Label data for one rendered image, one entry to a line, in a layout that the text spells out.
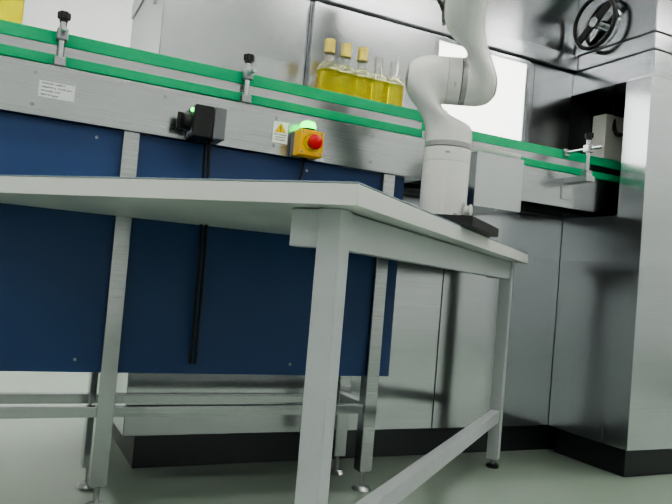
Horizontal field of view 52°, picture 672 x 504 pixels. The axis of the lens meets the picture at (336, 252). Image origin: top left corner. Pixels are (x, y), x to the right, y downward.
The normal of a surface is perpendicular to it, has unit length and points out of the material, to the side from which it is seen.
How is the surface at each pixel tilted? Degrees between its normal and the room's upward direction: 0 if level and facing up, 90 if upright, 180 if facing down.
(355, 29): 90
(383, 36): 90
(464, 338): 90
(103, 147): 90
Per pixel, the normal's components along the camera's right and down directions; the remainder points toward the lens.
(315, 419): -0.41, -0.07
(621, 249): -0.89, -0.09
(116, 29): 0.44, 0.00
